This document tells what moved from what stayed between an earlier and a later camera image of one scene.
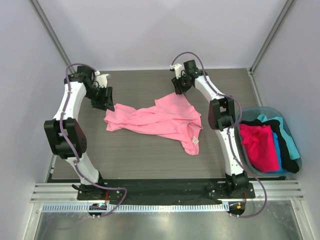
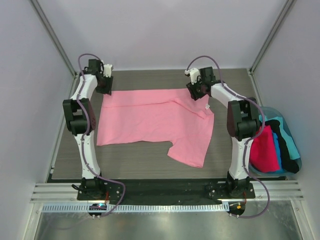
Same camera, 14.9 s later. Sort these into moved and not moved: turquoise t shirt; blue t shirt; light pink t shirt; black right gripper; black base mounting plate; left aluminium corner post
Moved: black right gripper; light pink t shirt
Not moved: blue t shirt; left aluminium corner post; black base mounting plate; turquoise t shirt
